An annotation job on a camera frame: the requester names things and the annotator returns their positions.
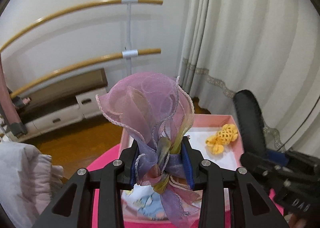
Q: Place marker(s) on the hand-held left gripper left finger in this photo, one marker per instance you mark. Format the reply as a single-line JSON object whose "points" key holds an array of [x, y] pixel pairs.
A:
{"points": [[133, 169]]}

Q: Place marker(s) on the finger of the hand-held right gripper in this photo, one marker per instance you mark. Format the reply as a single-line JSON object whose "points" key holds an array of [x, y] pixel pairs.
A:
{"points": [[276, 156], [262, 168]]}

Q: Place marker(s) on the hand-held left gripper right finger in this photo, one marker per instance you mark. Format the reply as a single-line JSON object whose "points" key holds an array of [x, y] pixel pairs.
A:
{"points": [[188, 166]]}

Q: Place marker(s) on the yellow crochet bow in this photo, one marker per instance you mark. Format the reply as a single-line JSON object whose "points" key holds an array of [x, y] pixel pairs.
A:
{"points": [[222, 136]]}

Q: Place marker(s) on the black hair brush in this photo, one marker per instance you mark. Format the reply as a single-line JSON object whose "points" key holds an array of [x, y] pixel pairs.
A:
{"points": [[247, 118]]}

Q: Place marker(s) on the pink cardboard box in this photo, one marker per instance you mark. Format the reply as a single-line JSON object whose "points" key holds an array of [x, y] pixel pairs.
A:
{"points": [[215, 120]]}

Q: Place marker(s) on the pink purple organza bow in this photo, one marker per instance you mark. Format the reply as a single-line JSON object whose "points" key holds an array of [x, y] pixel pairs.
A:
{"points": [[150, 98]]}

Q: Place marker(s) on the white brown low cabinet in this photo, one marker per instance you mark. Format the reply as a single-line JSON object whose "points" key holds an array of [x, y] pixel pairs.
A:
{"points": [[62, 98]]}

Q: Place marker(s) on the white pink quilt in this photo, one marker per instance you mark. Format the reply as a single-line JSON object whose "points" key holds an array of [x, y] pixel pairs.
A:
{"points": [[22, 173]]}

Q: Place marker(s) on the small pink grey object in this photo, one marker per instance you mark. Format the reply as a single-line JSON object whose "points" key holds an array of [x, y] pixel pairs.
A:
{"points": [[20, 101]]}

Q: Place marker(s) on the cream curtain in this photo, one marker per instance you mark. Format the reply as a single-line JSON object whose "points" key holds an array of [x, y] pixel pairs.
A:
{"points": [[237, 30]]}

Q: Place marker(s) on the white barre stand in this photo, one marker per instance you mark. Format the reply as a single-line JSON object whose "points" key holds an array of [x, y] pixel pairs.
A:
{"points": [[128, 30]]}

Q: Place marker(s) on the short wooden barre rail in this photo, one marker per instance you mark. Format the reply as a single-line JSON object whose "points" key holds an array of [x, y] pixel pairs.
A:
{"points": [[75, 66]]}

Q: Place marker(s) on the pink grey padded frame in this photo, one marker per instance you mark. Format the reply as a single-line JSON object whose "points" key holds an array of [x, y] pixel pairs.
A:
{"points": [[8, 103]]}

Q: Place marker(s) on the long wooden barre rail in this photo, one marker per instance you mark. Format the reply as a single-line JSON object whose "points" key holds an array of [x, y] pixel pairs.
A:
{"points": [[75, 9]]}

